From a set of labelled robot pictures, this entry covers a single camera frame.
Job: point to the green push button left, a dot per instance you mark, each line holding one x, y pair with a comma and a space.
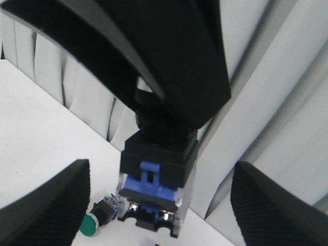
102, 213

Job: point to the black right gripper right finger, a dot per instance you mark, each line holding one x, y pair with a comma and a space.
267, 214

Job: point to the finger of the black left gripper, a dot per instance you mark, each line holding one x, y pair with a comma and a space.
175, 46

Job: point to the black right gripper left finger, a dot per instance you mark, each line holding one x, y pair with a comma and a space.
52, 213

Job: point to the white pleated curtain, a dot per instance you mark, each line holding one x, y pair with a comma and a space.
275, 119

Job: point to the yellow push button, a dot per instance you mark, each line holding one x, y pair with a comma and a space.
157, 168

